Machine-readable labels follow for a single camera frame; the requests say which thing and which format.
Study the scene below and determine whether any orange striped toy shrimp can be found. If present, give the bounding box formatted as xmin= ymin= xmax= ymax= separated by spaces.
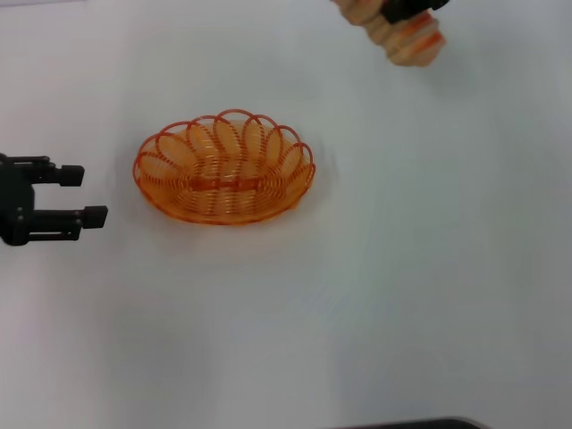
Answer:
xmin=332 ymin=0 xmax=448 ymax=69

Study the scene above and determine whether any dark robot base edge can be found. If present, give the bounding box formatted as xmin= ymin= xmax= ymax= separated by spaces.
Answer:
xmin=341 ymin=416 xmax=486 ymax=429

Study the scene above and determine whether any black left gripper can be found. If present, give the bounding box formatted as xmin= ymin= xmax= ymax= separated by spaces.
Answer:
xmin=0 ymin=153 xmax=109 ymax=248

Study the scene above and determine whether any orange woven plastic basket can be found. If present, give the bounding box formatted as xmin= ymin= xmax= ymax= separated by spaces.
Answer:
xmin=131 ymin=107 xmax=316 ymax=227

